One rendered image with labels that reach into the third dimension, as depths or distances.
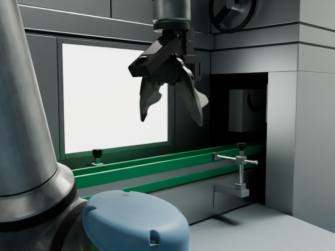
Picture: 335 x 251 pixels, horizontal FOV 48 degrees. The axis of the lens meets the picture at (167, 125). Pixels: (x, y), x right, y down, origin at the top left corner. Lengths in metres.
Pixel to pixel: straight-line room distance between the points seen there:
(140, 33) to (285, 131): 0.59
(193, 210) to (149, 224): 0.84
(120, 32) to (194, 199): 0.57
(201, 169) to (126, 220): 0.88
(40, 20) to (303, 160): 0.97
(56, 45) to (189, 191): 0.58
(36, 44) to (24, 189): 0.69
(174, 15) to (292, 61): 0.69
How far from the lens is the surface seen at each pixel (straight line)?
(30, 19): 1.09
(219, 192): 1.31
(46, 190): 0.44
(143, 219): 0.40
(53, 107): 1.09
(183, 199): 1.19
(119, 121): 1.22
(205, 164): 1.27
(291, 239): 1.19
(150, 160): 1.19
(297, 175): 1.39
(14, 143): 0.41
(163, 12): 0.75
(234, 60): 1.48
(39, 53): 1.08
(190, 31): 0.80
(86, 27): 1.17
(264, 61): 1.41
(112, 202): 0.43
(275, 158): 1.40
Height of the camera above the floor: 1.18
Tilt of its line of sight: 5 degrees down
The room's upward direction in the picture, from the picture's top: straight up
